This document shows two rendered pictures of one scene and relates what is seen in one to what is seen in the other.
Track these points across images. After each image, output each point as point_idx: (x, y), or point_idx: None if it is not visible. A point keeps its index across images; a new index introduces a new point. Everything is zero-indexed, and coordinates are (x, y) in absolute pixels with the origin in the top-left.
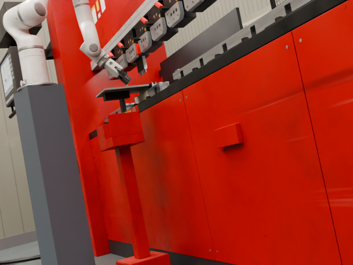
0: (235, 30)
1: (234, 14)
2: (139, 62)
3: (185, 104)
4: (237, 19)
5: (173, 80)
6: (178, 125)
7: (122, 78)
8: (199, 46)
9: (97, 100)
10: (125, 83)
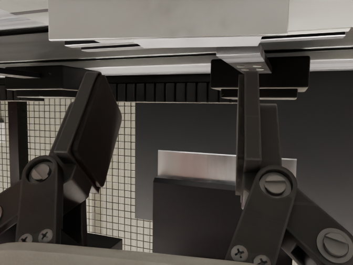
0: (154, 175)
1: (144, 206)
2: (208, 253)
3: None
4: (138, 194)
5: (273, 92)
6: None
7: (242, 192)
8: (342, 216)
9: None
10: (238, 88)
